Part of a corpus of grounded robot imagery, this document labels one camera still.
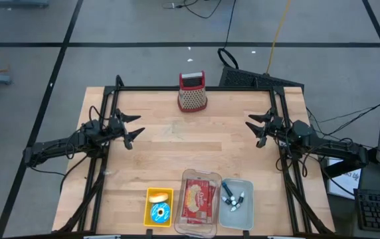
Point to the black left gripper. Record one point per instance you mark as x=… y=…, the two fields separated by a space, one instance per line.
x=117 y=127

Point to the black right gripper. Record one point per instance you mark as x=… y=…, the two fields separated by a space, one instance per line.
x=273 y=127

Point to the dark blue marker pen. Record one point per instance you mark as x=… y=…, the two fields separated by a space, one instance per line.
x=227 y=189

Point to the small dark bottle white cap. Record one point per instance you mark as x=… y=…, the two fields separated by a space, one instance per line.
x=234 y=207
x=233 y=200
x=226 y=200
x=241 y=197

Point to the peach glazed donut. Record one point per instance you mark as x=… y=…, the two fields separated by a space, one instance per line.
x=158 y=197

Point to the red popcorn packet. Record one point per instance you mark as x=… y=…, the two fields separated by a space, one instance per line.
x=212 y=199
x=195 y=199
x=198 y=220

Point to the blue frosted donut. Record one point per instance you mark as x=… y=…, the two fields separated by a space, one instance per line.
x=155 y=212

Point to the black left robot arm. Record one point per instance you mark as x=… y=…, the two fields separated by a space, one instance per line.
x=60 y=146

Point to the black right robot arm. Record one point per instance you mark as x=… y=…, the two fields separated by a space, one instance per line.
x=326 y=146

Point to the black perforated panel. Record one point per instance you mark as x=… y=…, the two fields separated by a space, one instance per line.
x=249 y=79

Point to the clear plastic bin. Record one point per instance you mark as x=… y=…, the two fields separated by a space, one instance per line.
x=178 y=199

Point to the yellow plastic basket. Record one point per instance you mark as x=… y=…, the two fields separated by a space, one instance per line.
x=147 y=212

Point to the grey plastic tray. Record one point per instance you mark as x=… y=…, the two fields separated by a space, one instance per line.
x=243 y=215

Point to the white paper sheet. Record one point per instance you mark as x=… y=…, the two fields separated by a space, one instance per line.
x=346 y=181

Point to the black computer keyboard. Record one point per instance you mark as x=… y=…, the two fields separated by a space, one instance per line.
x=379 y=210

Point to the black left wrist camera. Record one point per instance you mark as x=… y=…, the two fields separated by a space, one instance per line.
x=128 y=141

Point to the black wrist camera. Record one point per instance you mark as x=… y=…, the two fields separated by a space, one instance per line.
x=261 y=141
x=128 y=141

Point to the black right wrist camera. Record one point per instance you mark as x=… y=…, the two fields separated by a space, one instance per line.
x=261 y=141

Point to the black aluminium table frame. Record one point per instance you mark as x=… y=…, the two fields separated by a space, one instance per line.
x=150 y=88

